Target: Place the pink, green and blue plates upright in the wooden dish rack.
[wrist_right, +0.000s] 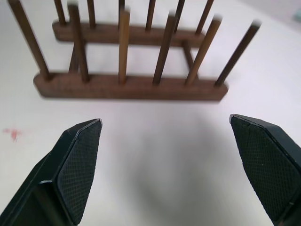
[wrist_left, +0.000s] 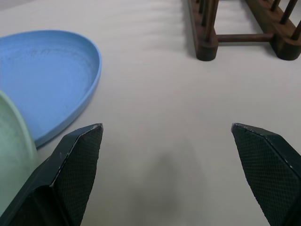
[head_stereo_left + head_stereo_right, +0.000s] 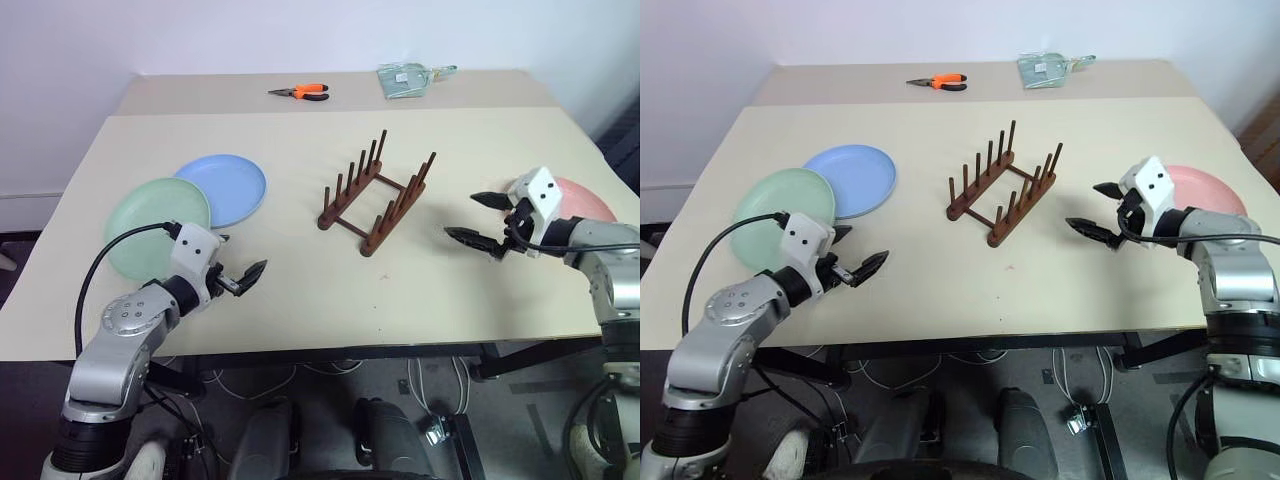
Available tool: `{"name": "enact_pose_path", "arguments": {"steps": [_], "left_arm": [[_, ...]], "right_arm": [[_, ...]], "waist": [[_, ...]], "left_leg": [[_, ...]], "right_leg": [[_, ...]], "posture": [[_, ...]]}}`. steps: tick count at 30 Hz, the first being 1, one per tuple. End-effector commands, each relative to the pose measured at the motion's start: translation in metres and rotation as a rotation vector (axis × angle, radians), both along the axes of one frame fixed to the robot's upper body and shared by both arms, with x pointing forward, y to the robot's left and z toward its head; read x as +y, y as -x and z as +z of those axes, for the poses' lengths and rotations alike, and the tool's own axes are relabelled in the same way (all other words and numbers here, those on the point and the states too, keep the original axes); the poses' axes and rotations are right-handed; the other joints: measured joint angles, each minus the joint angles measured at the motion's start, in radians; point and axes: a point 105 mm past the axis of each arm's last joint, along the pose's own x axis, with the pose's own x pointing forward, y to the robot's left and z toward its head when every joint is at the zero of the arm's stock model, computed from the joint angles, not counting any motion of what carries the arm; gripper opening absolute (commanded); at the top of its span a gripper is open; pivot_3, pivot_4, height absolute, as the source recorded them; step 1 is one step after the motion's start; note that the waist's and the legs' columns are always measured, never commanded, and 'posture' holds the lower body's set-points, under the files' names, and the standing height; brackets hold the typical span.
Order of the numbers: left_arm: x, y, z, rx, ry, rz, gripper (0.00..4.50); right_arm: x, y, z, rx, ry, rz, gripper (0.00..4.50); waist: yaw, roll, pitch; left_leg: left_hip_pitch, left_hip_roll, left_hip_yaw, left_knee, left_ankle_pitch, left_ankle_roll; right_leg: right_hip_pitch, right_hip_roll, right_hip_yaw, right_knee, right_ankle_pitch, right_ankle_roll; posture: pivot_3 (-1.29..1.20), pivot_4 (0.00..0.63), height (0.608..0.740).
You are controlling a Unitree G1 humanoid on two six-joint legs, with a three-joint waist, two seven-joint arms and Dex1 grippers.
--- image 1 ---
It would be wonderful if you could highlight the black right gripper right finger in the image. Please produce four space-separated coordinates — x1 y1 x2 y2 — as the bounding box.
229 114 301 226

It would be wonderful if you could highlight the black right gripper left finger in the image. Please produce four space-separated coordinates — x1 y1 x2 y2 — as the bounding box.
0 118 103 226

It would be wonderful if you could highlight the wooden dish rack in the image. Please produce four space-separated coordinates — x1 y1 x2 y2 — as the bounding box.
8 0 262 101

